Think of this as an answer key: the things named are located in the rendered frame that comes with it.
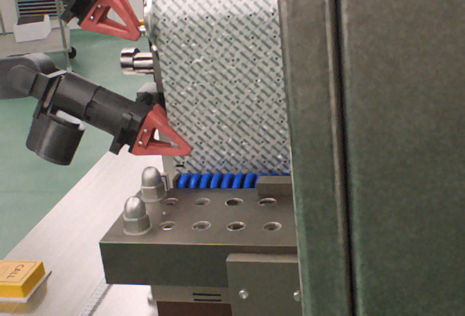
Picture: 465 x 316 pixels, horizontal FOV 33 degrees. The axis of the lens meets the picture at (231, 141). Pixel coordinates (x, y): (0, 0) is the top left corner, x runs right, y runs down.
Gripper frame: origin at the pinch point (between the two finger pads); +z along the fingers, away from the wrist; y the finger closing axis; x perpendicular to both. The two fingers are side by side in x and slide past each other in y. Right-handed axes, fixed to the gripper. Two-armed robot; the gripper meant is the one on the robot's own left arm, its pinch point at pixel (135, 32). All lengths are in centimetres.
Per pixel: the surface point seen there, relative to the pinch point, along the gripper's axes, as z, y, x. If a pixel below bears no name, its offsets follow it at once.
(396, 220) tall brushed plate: 15, 89, 38
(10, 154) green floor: -41, -264, -214
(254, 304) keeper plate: 31.9, 27.8, -6.6
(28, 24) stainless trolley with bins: -107, -430, -227
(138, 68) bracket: 3.1, -3.3, -5.7
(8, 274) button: 6.5, 15.3, -35.5
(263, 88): 18.6, 5.6, 7.3
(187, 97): 11.2, 5.3, -0.7
